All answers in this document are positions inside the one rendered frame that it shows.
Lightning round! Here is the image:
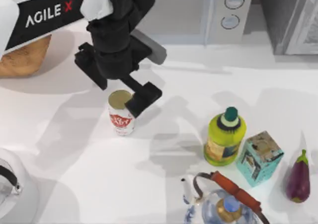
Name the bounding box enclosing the teal carton box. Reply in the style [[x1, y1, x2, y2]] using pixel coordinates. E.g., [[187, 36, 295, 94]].
[[235, 130, 285, 188]]

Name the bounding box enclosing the microwave door handle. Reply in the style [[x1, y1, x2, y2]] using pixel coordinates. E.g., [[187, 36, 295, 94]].
[[203, 0, 216, 48]]

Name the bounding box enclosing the white kettle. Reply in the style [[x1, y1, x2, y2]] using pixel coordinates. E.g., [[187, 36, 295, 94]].
[[0, 148, 41, 224]]

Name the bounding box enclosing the pale microwave oven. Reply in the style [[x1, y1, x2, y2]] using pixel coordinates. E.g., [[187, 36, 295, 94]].
[[148, 0, 254, 48]]

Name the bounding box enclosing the green bottle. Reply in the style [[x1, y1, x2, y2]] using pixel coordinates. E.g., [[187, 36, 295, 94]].
[[203, 106, 248, 167]]

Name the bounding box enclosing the purple eggplant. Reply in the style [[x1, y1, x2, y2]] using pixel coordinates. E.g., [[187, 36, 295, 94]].
[[285, 149, 311, 204]]

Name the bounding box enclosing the blue and white teapot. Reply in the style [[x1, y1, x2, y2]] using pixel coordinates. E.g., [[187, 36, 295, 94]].
[[180, 170, 272, 224]]

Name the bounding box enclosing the red and white can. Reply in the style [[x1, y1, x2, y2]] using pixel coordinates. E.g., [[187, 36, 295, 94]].
[[107, 89, 136, 137]]

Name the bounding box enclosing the round microwave knob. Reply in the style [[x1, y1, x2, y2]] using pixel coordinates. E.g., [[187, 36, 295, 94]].
[[220, 13, 241, 30], [224, 0, 245, 8]]

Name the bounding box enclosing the wooden block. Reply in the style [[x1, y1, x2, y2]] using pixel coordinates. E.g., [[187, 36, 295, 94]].
[[0, 33, 53, 79]]

